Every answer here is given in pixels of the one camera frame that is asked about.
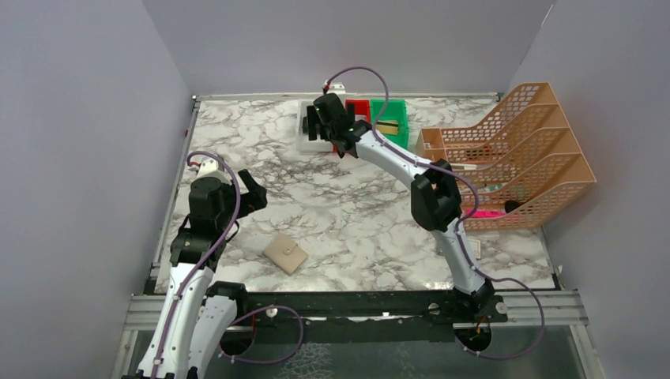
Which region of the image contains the red plastic bin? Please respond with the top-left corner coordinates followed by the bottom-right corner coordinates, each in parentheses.
top-left (331, 99), bottom-right (371, 157)

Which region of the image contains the green plastic bin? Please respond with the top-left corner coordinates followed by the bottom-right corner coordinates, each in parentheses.
top-left (377, 99), bottom-right (409, 148)

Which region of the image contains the white plastic bin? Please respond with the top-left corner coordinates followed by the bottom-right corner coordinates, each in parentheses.
top-left (295, 99), bottom-right (333, 154)

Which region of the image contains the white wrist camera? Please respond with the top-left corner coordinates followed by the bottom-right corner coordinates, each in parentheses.
top-left (322, 81), bottom-right (347, 105)
top-left (195, 158), bottom-right (231, 185)

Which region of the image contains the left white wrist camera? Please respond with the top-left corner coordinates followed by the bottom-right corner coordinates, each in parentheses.
top-left (195, 158), bottom-right (231, 185)

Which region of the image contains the beige card holder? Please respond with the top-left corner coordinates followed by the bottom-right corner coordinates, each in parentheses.
top-left (264, 235), bottom-right (308, 276)

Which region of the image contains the pink highlighter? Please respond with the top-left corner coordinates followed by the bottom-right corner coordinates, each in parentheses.
top-left (463, 209), bottom-right (506, 219)

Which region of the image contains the orange mesh file organizer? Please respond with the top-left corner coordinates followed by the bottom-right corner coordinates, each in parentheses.
top-left (416, 82), bottom-right (597, 231)

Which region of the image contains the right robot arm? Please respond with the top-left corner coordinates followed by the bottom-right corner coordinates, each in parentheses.
top-left (307, 93), bottom-right (495, 321)

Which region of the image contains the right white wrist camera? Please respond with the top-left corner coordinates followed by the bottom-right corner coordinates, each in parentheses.
top-left (322, 81), bottom-right (347, 105)

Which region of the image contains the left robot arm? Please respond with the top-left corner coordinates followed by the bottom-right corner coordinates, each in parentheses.
top-left (133, 167), bottom-right (267, 378)

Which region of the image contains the black mounting rail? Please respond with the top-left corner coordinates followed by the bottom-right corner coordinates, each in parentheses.
top-left (144, 280), bottom-right (509, 357)

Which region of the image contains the aluminium frame rail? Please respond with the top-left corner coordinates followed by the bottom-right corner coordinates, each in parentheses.
top-left (122, 290), bottom-right (590, 332)

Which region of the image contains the gold credit card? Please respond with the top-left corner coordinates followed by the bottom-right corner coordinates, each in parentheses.
top-left (376, 120), bottom-right (400, 136)

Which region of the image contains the green white pen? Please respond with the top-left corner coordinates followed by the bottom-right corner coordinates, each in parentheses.
top-left (476, 183), bottom-right (505, 193)

